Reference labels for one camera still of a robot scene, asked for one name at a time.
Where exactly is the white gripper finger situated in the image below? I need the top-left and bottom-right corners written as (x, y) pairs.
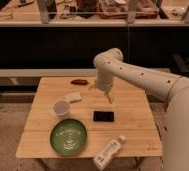
top-left (106, 92), bottom-right (114, 104)

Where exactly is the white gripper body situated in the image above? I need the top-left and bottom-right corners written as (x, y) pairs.
top-left (95, 73), bottom-right (114, 93)

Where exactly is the white sponge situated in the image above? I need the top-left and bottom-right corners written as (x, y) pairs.
top-left (64, 92), bottom-right (82, 103)

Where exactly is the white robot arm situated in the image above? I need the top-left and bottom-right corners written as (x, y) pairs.
top-left (93, 48), bottom-right (189, 171)

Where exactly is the white ceramic cup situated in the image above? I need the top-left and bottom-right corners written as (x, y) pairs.
top-left (52, 100), bottom-right (70, 118)

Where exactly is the black rectangular block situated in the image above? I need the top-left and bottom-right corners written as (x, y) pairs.
top-left (93, 111), bottom-right (114, 122)

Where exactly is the dark red oblong object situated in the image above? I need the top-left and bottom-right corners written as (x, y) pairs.
top-left (71, 79), bottom-right (88, 85)

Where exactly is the wooden table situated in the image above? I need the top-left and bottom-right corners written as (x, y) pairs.
top-left (15, 76), bottom-right (164, 171)

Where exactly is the green plate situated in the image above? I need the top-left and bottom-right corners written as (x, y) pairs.
top-left (49, 119), bottom-right (87, 157)

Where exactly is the white plastic bottle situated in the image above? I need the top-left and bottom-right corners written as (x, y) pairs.
top-left (93, 135), bottom-right (126, 171)

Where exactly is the background workbench shelf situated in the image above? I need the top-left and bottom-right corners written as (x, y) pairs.
top-left (0, 0), bottom-right (189, 27)

